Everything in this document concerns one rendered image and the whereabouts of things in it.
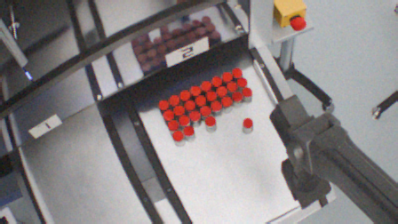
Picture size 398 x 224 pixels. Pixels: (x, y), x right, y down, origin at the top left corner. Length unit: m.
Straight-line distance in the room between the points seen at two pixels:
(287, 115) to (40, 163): 0.66
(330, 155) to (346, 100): 1.54
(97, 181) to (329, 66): 1.28
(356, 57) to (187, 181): 1.28
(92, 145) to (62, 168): 0.10
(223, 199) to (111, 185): 0.24
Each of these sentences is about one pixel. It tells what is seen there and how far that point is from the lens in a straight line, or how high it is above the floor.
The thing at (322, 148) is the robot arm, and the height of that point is 1.39.
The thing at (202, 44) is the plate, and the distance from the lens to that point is 1.19.
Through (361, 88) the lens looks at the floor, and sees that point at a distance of 2.32.
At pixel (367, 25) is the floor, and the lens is 2.47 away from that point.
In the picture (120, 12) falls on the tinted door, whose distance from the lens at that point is 0.94.
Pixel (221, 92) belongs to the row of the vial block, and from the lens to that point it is 1.25.
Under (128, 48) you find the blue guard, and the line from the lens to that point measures 1.06.
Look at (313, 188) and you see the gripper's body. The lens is 0.96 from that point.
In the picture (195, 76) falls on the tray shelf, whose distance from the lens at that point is 1.32.
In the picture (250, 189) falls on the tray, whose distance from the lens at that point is 1.25.
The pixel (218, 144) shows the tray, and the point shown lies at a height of 0.88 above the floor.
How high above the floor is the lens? 2.12
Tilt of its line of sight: 73 degrees down
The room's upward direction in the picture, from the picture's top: 9 degrees counter-clockwise
